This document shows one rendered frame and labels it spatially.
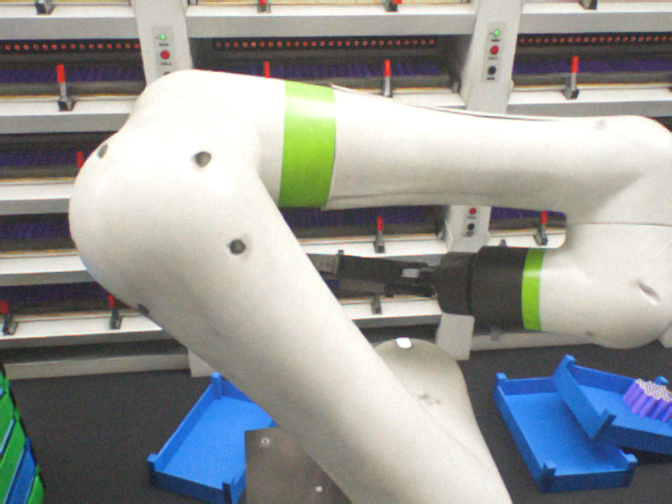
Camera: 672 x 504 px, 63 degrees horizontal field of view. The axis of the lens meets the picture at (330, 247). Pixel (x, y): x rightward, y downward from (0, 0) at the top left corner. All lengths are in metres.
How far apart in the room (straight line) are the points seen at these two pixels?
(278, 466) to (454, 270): 0.43
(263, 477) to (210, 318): 0.56
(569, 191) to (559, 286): 0.10
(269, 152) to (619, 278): 0.35
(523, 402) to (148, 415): 0.97
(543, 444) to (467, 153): 1.06
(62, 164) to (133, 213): 1.15
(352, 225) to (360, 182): 0.96
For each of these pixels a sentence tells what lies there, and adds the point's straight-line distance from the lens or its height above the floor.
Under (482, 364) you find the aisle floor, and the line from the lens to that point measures 1.67.
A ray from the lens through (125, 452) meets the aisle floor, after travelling 1.47.
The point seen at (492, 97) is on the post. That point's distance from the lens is 1.33.
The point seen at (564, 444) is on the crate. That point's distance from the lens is 1.50.
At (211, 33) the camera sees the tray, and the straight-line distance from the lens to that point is 1.24.
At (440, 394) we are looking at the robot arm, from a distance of 0.64.
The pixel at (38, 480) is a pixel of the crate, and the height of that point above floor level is 0.05.
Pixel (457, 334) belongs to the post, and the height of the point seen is 0.09.
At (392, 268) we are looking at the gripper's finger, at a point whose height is 0.73.
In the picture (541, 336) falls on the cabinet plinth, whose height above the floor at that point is 0.04.
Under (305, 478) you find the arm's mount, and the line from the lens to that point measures 0.88.
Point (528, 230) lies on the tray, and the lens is 1.57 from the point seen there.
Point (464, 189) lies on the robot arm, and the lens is 0.53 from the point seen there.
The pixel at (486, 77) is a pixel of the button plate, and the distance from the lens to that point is 1.32.
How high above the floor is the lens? 1.03
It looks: 28 degrees down
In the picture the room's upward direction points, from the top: straight up
